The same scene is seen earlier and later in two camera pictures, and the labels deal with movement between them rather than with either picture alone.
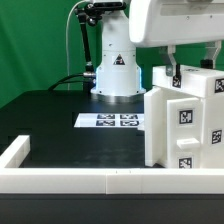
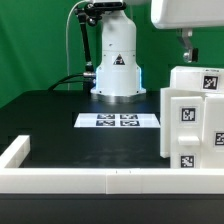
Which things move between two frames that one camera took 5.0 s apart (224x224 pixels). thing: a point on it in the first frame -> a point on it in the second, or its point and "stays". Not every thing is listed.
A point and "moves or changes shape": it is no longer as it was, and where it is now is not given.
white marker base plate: [110, 120] stays
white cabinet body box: [156, 123] -> [166, 95]
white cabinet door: [184, 133] stays
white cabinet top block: [200, 81] moves or changes shape
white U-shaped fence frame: [101, 181] stays
